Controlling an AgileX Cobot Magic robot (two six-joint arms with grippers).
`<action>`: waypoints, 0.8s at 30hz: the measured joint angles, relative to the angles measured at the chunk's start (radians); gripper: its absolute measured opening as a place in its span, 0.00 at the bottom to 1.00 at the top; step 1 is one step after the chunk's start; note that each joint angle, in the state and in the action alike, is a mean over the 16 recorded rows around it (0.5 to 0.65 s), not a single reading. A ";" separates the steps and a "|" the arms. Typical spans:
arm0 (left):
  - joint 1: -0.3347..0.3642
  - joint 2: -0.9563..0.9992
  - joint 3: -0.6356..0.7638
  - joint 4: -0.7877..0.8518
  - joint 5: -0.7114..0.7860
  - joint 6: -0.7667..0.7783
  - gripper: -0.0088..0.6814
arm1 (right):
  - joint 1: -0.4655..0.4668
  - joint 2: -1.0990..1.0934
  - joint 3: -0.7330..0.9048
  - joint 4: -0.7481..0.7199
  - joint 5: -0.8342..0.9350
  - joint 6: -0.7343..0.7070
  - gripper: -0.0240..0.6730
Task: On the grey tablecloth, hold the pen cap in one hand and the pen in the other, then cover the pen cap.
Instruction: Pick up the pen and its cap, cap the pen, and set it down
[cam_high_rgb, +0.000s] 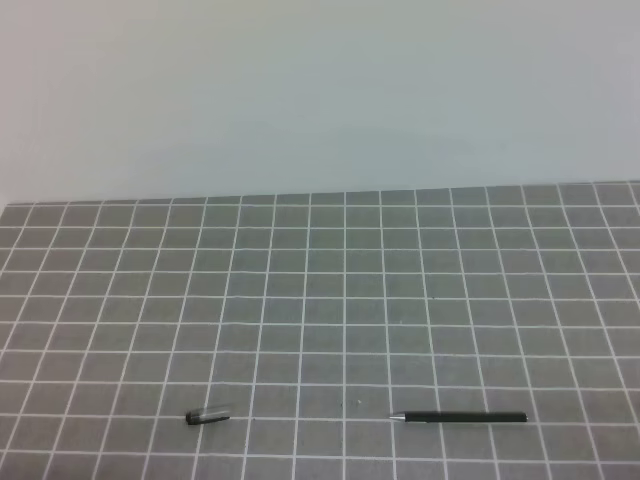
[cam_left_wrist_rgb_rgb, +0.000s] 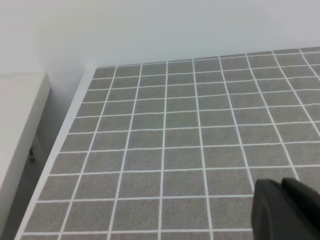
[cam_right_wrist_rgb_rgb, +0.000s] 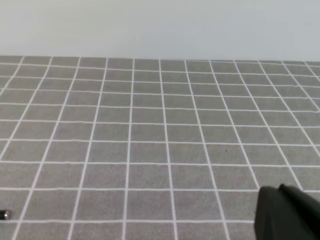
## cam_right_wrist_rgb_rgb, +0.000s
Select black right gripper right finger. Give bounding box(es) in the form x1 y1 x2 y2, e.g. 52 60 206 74
278 184 320 240

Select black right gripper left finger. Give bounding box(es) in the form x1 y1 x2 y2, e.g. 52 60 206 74
254 186 315 240

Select black pen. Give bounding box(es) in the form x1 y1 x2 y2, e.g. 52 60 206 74
0 209 11 221

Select grey checked tablecloth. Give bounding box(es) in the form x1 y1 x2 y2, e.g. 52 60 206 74
0 56 320 240

